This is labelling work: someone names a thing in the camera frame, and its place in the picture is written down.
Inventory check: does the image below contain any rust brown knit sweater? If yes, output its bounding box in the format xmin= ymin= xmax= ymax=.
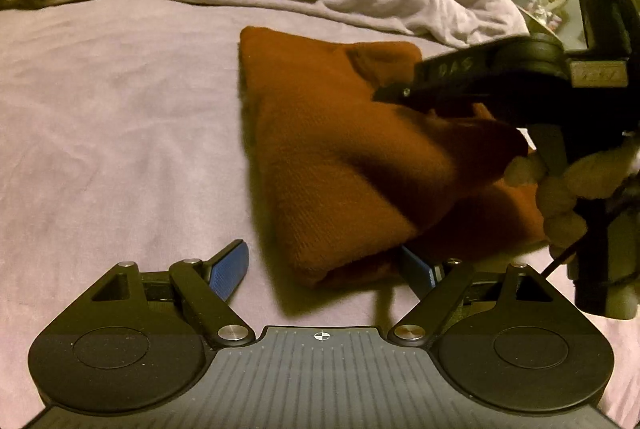
xmin=240 ymin=27 xmax=544 ymax=287

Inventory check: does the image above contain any right hand in fuzzy glove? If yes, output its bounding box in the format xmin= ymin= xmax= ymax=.
xmin=504 ymin=140 xmax=639 ymax=259

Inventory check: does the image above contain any wrapped flower bouquet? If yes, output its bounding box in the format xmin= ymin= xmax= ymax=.
xmin=525 ymin=0 xmax=570 ymax=32

